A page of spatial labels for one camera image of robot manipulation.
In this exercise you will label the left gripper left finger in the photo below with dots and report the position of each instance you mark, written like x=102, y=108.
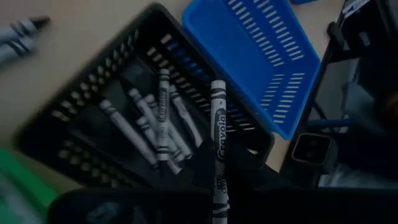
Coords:
x=140, y=205

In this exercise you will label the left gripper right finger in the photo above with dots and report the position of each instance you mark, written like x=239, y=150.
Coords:
x=295, y=205

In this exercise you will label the white crayons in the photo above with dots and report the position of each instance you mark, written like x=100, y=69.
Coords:
x=138, y=101

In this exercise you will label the black plastic basket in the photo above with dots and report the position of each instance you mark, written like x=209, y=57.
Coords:
x=81, y=124

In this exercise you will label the green plastic basket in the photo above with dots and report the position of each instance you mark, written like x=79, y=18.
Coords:
x=18, y=186

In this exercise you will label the black table-level camera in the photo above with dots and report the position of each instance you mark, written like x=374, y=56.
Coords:
x=314, y=152

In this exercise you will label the black aluminium table frame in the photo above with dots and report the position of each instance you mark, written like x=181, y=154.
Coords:
x=357, y=77

